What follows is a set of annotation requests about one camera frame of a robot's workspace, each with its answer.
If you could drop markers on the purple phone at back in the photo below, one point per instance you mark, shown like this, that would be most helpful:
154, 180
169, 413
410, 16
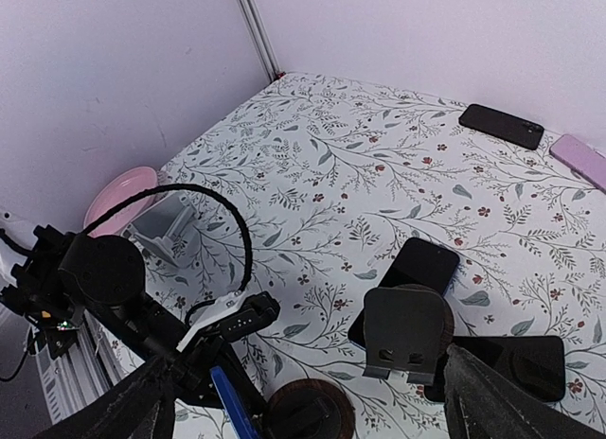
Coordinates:
579, 157

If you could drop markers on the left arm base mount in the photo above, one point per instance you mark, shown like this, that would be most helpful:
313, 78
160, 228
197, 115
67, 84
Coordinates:
55, 338

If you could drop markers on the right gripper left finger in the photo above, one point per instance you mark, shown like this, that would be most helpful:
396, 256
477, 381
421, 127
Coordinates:
139, 406

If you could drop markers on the blue phone under stand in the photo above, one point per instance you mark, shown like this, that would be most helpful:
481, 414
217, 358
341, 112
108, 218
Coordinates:
423, 263

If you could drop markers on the black phone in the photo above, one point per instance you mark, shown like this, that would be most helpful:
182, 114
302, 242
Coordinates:
503, 126
239, 415

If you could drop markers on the pink bowl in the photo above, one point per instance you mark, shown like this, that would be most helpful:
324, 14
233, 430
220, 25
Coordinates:
118, 190

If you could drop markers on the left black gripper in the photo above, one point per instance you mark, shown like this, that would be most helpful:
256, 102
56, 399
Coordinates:
67, 276

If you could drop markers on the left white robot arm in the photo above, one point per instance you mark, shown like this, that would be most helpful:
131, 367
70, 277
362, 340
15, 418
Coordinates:
21, 230

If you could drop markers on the black stand wooden base front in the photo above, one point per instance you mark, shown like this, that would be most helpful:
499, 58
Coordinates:
309, 408

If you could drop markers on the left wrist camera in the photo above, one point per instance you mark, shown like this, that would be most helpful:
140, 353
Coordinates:
233, 317

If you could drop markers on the floral table mat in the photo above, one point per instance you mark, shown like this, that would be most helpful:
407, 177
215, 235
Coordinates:
334, 175

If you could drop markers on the silver phone stand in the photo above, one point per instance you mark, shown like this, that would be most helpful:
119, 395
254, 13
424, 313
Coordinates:
166, 229

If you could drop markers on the front aluminium rail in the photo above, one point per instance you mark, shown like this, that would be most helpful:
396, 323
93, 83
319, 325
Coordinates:
80, 367

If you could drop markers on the left aluminium frame post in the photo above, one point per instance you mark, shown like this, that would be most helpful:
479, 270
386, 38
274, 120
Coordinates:
260, 39

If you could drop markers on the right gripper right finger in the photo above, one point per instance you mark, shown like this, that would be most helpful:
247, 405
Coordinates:
479, 403

